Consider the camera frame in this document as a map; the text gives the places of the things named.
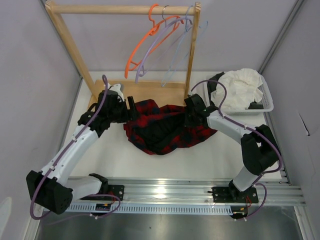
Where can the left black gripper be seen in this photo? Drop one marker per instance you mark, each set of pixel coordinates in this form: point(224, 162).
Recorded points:
point(132, 114)

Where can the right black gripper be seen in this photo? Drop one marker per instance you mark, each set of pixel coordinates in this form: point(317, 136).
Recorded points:
point(187, 122)

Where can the red black plaid skirt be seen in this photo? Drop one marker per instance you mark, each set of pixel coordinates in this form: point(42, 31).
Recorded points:
point(161, 130)

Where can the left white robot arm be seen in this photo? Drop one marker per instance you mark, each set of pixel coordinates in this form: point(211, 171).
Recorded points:
point(50, 187)

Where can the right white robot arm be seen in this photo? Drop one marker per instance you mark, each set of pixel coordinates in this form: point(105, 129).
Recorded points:
point(259, 149)

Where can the orange plastic hanger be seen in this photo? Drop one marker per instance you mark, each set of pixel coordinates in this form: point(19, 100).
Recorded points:
point(159, 32)

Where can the black garment in basket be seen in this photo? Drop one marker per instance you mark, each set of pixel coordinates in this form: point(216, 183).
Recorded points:
point(215, 80)

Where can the wooden clothes rack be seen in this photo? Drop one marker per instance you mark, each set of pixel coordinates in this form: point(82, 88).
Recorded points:
point(100, 35)

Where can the white crumpled cloth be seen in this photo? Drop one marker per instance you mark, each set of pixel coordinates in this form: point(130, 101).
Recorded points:
point(238, 89)

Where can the white plastic basket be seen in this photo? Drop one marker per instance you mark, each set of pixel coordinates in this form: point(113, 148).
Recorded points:
point(263, 106)

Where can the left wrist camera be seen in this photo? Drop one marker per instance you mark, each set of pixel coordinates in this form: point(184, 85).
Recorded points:
point(117, 89)

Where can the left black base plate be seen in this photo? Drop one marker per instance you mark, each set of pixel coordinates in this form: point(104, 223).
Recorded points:
point(116, 190)

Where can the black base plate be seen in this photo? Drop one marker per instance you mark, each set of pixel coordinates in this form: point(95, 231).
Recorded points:
point(225, 194)
point(116, 190)

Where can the aluminium mounting rail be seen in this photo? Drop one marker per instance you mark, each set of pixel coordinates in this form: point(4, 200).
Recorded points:
point(196, 192)

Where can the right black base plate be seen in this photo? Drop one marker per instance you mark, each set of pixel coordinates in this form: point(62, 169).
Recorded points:
point(225, 194)

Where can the slotted cable duct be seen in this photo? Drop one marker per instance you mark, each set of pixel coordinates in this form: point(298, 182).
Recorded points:
point(174, 209)

